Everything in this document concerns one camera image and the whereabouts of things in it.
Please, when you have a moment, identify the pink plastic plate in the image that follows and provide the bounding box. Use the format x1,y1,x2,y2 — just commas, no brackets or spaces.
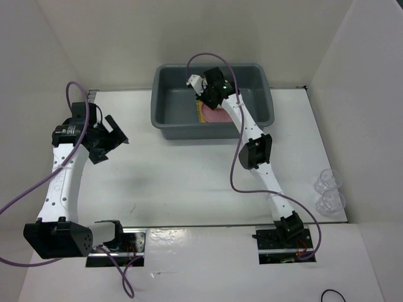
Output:
203,105,232,123

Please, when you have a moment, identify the yellow bamboo mat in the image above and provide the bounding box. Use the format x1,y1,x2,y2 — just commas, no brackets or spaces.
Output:
196,100,208,123

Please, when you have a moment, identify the clear plastic cup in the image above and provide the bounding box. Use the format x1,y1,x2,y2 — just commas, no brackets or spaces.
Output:
315,189,346,216
314,169,343,194

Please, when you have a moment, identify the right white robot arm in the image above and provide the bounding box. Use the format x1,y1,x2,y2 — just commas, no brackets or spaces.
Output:
187,67,304,247

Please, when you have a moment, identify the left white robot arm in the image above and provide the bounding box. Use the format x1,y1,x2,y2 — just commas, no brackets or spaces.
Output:
23,103,128,259

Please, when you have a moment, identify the grey plastic bin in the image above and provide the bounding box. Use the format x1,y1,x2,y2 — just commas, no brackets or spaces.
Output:
150,63,275,140

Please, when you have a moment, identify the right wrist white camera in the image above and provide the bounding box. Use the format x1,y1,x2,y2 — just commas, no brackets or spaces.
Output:
186,74,205,96

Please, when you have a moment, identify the aluminium table edge rail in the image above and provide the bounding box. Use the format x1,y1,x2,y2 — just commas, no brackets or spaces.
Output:
87,90,98,103

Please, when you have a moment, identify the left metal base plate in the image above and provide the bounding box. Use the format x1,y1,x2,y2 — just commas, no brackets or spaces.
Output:
85,228,147,269

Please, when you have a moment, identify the metal base plate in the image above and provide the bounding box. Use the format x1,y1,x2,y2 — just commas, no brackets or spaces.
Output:
251,226,316,264
85,228,147,269

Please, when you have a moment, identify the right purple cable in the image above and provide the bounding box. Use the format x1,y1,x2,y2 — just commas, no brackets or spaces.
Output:
186,52,322,262

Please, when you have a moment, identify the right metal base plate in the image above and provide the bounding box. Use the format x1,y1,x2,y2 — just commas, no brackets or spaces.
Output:
251,226,316,264

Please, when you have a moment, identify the black cable loop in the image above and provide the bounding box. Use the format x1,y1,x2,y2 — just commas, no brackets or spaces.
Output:
321,289,346,302

